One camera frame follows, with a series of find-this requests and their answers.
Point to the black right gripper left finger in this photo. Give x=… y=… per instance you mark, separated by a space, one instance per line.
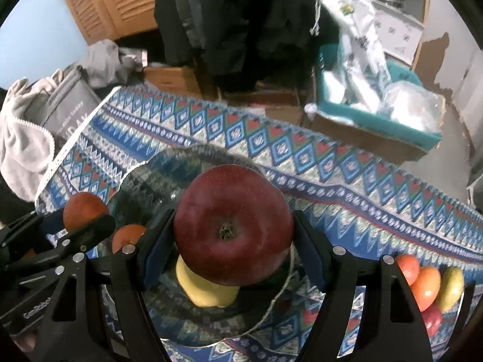
x=73 y=327

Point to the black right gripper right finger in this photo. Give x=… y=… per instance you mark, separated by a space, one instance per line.
x=368 y=312

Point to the orange-red grapefruit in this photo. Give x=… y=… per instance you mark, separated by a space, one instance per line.
x=426 y=287

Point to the large orange fruit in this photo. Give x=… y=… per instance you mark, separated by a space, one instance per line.
x=81 y=209

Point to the yellow-green lemon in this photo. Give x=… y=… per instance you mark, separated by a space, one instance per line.
x=451 y=288

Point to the small red apple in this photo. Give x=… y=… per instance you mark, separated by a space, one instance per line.
x=432 y=318

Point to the red tomato fruit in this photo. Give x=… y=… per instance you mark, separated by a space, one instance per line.
x=409 y=266

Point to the small orange tangerine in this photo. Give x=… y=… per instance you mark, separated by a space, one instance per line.
x=129 y=234

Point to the grey clothes pile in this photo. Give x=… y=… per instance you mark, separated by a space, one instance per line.
x=27 y=149

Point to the blue patterned tablecloth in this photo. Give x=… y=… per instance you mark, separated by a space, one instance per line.
x=357 y=200

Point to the grey tote bag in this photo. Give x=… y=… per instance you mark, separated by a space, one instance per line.
x=61 y=102

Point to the brown cardboard box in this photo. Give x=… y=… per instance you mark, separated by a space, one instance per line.
x=397 y=152

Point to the teal cardboard box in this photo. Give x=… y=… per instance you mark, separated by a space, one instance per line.
x=376 y=123

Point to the clear plastic bag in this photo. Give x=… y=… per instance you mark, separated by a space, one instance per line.
x=413 y=106

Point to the wooden louvered cabinet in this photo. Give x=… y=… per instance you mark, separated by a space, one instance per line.
x=113 y=19

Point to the white storage box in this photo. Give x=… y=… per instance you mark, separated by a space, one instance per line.
x=399 y=33

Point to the black hanging jacket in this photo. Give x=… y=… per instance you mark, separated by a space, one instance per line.
x=243 y=42

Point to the white printed plastic bag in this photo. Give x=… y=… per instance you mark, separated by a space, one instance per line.
x=358 y=34

